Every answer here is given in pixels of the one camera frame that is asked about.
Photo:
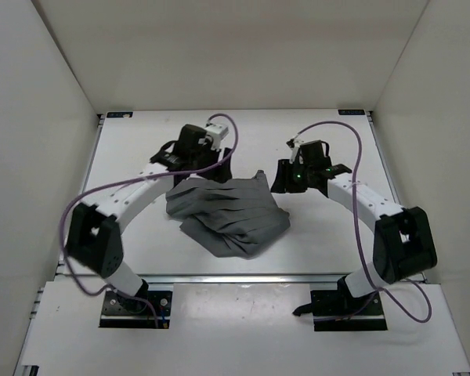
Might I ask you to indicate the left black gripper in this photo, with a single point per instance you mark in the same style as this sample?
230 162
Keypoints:
222 171

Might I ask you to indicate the right blue table label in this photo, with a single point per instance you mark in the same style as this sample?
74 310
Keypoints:
351 112

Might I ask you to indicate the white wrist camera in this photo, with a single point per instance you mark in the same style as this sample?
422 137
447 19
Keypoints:
295 145
216 133

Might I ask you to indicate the blue table label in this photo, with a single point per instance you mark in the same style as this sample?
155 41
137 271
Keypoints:
351 112
119 114

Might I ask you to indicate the grey pleated skirt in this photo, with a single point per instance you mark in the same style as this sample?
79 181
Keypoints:
235 219

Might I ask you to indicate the left blue table label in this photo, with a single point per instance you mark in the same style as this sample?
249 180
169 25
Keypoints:
119 114

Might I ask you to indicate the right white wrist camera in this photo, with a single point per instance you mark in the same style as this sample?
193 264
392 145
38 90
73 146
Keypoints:
295 145

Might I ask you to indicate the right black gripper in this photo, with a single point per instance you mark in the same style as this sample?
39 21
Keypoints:
283 184

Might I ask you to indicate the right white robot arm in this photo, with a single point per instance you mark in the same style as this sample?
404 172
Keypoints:
403 243

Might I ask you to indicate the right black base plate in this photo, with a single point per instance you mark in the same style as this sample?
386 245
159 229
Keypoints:
332 312

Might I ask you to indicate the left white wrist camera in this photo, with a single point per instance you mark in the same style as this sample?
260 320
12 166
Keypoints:
216 133

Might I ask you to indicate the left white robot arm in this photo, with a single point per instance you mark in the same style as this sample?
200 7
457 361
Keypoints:
94 235

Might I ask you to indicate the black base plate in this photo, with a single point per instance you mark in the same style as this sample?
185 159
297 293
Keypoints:
118 312
332 312

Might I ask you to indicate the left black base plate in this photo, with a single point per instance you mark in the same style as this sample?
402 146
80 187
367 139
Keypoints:
118 312

